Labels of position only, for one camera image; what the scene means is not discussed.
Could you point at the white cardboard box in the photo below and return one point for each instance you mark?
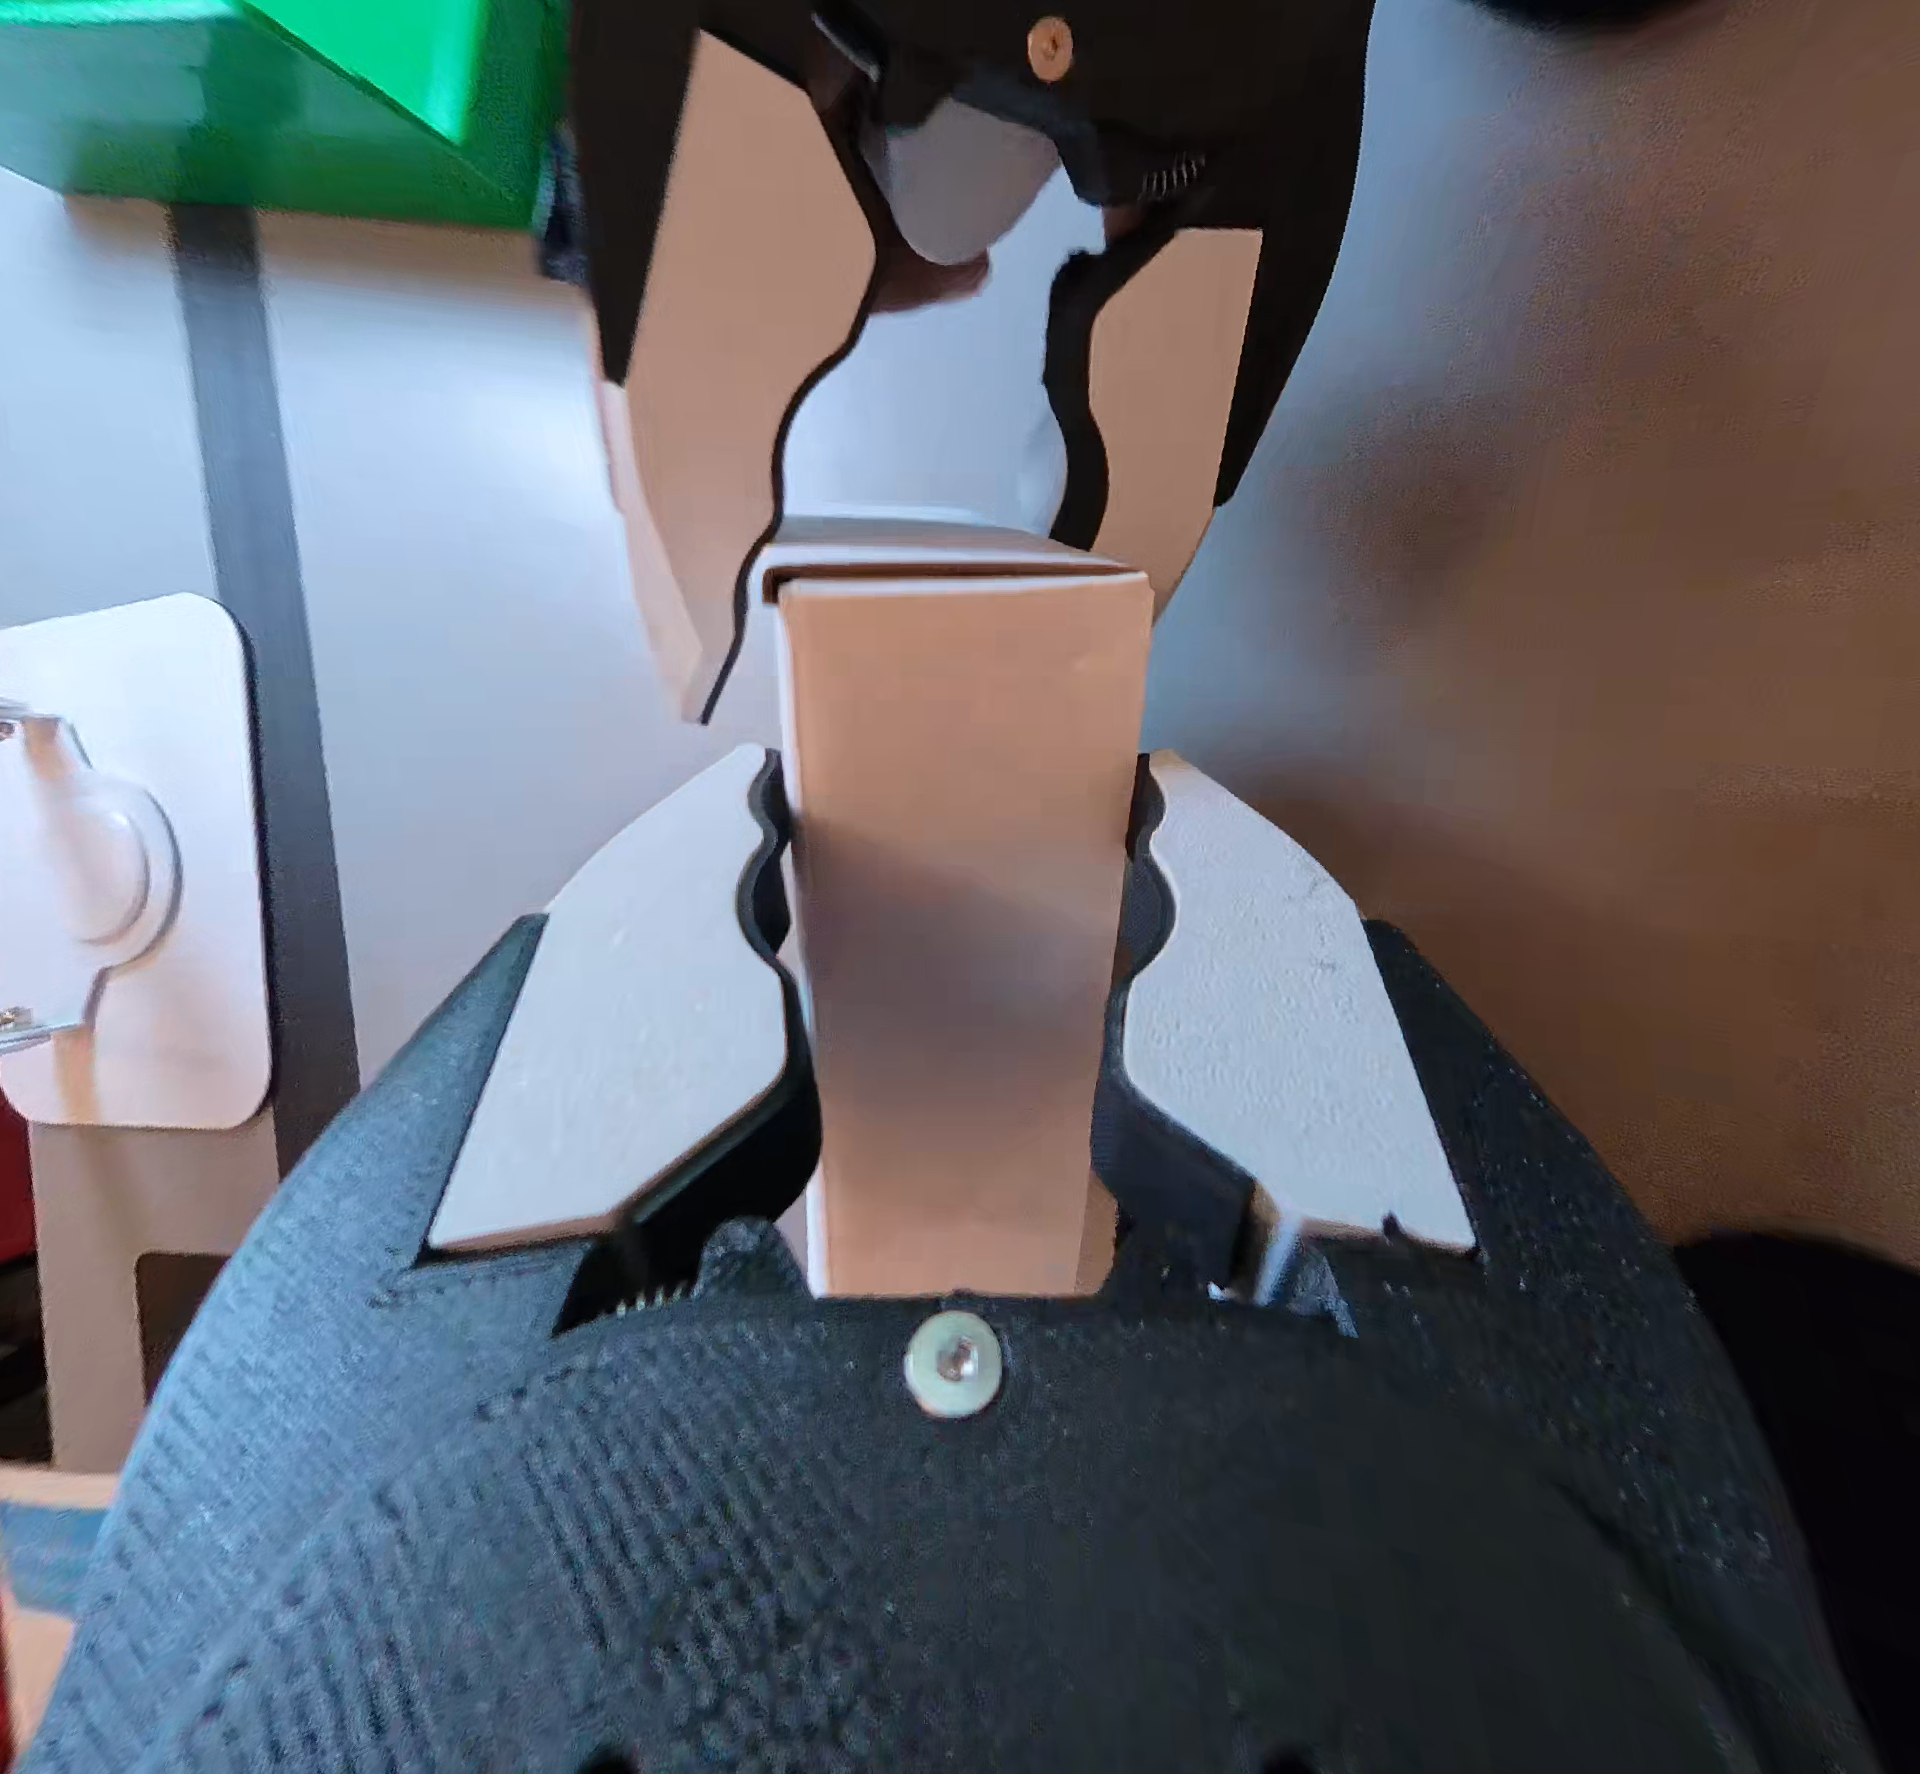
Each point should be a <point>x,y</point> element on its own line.
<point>959,904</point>

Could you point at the pale rounded plate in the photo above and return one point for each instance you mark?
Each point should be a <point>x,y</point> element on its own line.
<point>195,755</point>

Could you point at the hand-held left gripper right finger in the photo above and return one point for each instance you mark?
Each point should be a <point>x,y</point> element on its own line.
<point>1275,1025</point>

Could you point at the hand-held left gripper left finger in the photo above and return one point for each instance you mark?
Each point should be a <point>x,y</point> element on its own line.
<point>630,1025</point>

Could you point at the clear plastic hook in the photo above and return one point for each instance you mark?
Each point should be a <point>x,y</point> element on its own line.
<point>106,859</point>

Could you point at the person's right hand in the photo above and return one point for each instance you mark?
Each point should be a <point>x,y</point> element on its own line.
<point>932,283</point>

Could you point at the black strip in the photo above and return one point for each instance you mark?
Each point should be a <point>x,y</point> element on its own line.
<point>263,604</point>

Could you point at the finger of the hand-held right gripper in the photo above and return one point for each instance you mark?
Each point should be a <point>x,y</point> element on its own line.
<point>721,305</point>
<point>1171,379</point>

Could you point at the person's right forearm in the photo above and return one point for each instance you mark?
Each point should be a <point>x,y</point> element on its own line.
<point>1651,604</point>

